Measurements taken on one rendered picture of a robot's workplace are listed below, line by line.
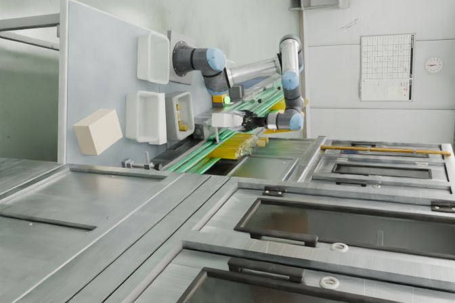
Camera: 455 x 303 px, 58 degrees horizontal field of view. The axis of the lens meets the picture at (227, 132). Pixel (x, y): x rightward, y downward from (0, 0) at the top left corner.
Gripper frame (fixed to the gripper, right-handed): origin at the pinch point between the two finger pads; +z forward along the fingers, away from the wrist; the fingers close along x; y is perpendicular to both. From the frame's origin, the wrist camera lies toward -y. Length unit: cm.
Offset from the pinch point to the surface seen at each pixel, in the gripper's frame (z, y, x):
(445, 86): -140, -614, -72
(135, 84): 34.9, 28.5, -14.9
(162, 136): 28.9, 15.0, 8.3
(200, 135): 24.1, -15.2, 8.3
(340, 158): -43, -64, 20
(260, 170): -5.6, -30.2, 26.4
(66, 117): 35, 69, 1
